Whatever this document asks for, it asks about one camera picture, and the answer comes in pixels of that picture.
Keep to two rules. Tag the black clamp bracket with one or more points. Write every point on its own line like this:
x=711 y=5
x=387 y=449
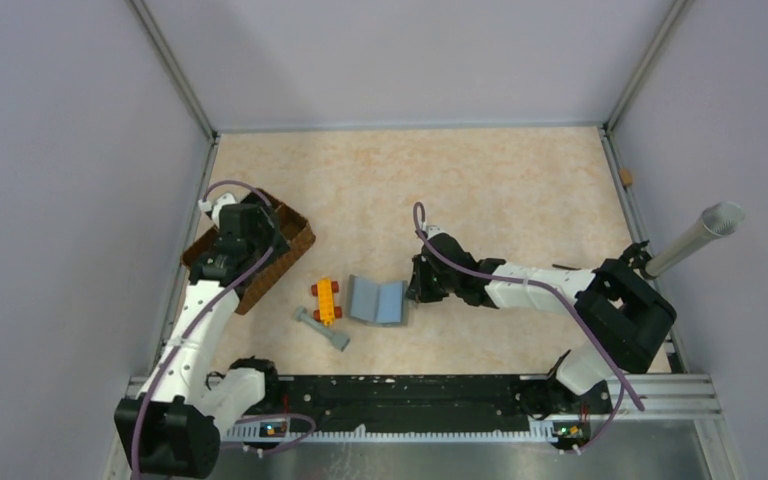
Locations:
x=636 y=255

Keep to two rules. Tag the grey plastic toy bolt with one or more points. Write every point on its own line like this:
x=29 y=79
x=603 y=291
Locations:
x=337 y=339

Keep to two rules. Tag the small wooden block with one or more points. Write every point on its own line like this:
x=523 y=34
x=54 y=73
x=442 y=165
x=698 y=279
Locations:
x=626 y=177

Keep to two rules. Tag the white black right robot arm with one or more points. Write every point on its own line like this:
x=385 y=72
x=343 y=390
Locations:
x=625 y=320

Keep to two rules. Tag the brown woven divided basket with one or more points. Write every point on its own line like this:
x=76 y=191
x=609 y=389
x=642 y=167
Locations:
x=278 y=258

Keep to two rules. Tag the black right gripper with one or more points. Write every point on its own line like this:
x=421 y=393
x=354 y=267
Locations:
x=417 y=289

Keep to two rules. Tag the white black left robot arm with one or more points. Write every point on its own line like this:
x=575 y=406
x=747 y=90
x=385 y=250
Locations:
x=175 y=425

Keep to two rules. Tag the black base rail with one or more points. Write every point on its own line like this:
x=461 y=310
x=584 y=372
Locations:
x=427 y=403

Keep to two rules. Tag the silver metal tube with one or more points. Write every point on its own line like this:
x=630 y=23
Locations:
x=715 y=222

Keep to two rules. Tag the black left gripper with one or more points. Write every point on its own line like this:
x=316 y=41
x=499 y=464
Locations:
x=264 y=226

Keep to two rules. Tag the grey card holder wallet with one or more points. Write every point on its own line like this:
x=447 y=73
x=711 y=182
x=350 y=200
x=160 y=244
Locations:
x=377 y=304

